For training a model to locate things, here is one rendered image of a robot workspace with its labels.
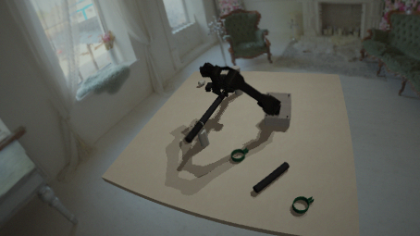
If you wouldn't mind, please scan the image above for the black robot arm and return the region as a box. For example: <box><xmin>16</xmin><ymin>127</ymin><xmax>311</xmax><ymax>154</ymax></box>
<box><xmin>199</xmin><ymin>63</ymin><xmax>281</xmax><ymax>117</ymax></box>

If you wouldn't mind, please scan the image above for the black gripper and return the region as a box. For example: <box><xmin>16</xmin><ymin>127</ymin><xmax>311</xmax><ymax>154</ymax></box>
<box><xmin>205</xmin><ymin>81</ymin><xmax>235</xmax><ymax>97</ymax></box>

